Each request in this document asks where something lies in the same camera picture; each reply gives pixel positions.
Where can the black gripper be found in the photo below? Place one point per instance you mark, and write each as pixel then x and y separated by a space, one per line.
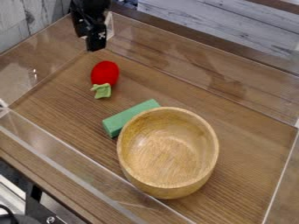
pixel 87 13

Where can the red plush strawberry toy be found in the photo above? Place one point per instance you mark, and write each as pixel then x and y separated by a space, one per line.
pixel 104 75

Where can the green foam block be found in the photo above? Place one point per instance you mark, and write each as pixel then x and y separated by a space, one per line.
pixel 115 122

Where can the wooden bowl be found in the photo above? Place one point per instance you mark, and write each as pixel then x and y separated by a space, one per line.
pixel 167 151

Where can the clear acrylic corner bracket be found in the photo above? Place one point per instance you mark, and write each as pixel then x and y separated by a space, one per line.
pixel 109 25

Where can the clear acrylic enclosure wall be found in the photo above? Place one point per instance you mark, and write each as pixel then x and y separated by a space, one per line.
pixel 53 141

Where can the black table frame bracket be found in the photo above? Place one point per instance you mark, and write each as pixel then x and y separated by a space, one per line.
pixel 36 210

